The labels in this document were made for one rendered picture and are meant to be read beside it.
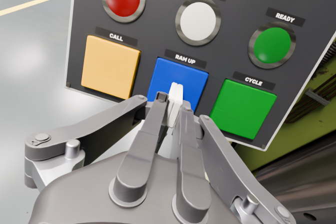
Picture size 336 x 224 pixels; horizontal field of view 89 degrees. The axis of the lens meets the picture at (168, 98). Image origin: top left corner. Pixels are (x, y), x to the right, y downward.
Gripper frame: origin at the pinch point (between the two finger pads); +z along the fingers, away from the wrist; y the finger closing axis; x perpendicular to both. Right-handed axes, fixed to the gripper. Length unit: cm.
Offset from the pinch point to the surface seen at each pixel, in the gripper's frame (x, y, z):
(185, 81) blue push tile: 1.9, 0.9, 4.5
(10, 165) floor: -88, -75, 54
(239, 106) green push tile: 0.8, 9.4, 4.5
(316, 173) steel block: -15, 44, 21
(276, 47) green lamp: 9.5, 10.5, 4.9
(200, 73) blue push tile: 3.5, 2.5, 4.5
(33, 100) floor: -67, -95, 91
